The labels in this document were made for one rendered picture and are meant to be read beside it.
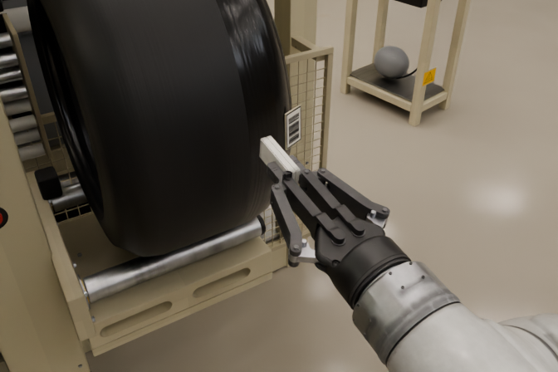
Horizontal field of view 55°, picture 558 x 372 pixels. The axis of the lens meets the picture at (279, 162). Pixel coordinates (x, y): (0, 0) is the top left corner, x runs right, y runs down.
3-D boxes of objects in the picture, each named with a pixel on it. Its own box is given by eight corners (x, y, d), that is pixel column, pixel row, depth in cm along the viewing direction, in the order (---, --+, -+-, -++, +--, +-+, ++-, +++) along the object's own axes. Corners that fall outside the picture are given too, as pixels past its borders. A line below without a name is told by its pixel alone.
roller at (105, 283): (74, 276, 89) (77, 287, 93) (82, 299, 87) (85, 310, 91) (256, 208, 104) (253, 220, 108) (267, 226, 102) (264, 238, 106)
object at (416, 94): (414, 126, 312) (438, -12, 267) (340, 91, 349) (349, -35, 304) (449, 108, 331) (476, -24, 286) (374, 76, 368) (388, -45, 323)
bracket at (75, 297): (80, 343, 88) (66, 302, 82) (34, 210, 116) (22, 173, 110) (100, 335, 89) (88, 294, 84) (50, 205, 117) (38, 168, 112)
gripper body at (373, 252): (428, 248, 51) (369, 188, 57) (357, 282, 48) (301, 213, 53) (408, 294, 56) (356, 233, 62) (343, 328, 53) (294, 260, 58)
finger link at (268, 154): (292, 189, 63) (287, 192, 63) (263, 154, 68) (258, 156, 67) (295, 171, 61) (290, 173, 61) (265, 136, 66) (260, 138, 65)
